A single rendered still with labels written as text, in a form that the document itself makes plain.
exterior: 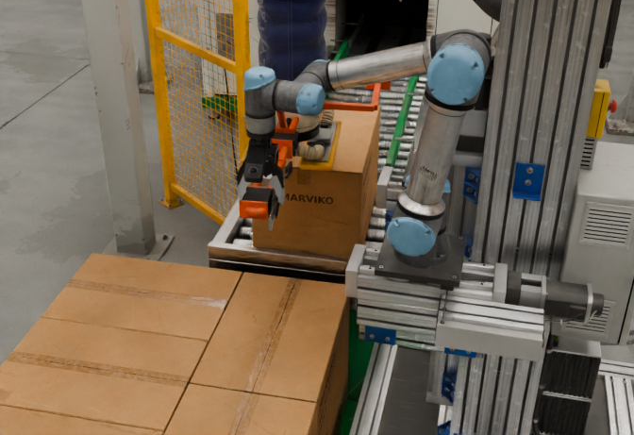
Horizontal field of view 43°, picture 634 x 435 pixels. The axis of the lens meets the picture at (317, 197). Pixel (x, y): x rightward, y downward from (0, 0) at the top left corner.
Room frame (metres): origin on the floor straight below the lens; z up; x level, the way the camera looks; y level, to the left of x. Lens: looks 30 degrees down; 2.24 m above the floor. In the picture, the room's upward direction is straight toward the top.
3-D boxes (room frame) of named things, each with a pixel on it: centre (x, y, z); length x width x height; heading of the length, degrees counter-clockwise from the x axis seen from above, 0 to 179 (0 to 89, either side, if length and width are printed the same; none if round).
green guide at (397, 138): (3.87, -0.51, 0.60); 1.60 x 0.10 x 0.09; 168
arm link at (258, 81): (1.80, 0.14, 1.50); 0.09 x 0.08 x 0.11; 72
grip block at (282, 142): (2.14, 0.11, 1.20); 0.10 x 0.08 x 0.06; 83
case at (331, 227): (2.76, -0.01, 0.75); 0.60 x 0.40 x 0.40; 170
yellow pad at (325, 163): (2.37, -0.02, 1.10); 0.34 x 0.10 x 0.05; 173
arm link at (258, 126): (1.81, 0.14, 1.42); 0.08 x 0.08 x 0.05
